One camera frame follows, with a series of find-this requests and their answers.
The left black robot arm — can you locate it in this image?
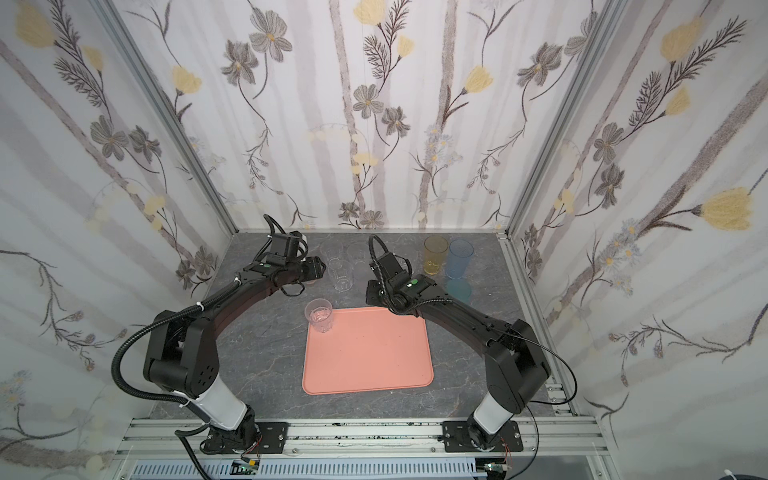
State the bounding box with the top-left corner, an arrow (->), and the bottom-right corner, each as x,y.
111,231 -> 326,455

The clear faceted glass one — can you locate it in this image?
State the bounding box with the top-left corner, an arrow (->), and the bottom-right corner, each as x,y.
320,238 -> 344,270

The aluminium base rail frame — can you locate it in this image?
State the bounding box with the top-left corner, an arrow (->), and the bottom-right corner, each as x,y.
113,416 -> 619,480

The clear faceted glass six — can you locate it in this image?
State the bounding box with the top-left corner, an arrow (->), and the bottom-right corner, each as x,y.
304,298 -> 334,333

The teal frosted cup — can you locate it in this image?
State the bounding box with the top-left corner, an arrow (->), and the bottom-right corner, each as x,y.
445,278 -> 472,304

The white slotted cable duct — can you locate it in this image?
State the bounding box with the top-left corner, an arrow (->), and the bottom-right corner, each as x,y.
128,458 -> 487,480

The clear faceted glass two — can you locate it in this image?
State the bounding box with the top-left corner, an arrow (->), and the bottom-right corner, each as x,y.
346,241 -> 370,266

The blue tinted cup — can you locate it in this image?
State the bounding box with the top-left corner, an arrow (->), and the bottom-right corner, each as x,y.
445,239 -> 474,279

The pink rectangular tray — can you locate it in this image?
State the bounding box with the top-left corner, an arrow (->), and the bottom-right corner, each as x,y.
302,307 -> 434,395

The yellow tinted cup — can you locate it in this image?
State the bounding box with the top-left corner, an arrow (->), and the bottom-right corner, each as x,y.
423,235 -> 449,276

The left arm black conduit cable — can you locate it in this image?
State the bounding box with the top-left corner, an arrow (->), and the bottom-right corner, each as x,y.
110,305 -> 205,406

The clear faceted glass five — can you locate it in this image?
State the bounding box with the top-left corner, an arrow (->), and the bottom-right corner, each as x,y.
329,261 -> 354,292

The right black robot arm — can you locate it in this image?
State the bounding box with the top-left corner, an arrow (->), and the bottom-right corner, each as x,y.
366,252 -> 551,450

